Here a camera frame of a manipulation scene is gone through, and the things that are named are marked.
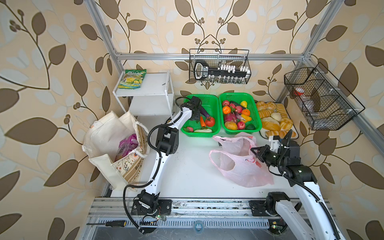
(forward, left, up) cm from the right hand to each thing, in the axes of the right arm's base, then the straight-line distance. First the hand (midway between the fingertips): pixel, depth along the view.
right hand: (251, 150), depth 74 cm
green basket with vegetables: (+28, +22, -16) cm, 39 cm away
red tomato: (+29, +18, -12) cm, 36 cm away
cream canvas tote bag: (+8, +79, -2) cm, 80 cm away
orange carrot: (+30, +23, -15) cm, 41 cm away
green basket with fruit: (+38, -5, -14) cm, 40 cm away
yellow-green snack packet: (+38, +63, +17) cm, 76 cm away
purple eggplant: (+41, +21, -15) cm, 49 cm away
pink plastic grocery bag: (-7, +6, 0) cm, 9 cm away
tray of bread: (+30, -29, -14) cm, 44 cm away
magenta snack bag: (+10, +68, -7) cm, 69 cm away
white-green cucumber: (+23, +23, -14) cm, 35 cm away
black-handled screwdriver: (-27, +68, -16) cm, 75 cm away
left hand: (+37, +28, -12) cm, 48 cm away
